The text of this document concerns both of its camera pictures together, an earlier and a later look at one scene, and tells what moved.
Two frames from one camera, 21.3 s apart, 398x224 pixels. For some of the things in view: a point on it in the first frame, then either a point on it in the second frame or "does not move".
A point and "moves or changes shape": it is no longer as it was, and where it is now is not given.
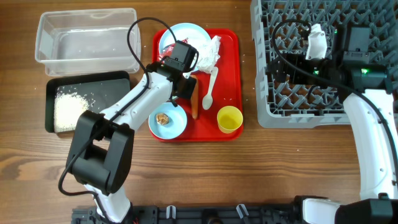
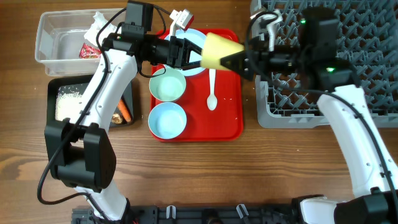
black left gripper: x=188 y=91 → x=178 y=52
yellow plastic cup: x=229 y=119 → x=217 y=47
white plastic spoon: x=208 y=100 moves or changes shape
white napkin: x=210 y=55 → x=99 y=23
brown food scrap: x=161 y=118 moves or changes shape
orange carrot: x=194 y=98 moves or changes shape
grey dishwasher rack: x=283 y=27 does not move
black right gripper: x=278 y=68 → x=249 y=60
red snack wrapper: x=168 y=50 moves or changes shape
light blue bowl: x=167 y=121 does not move
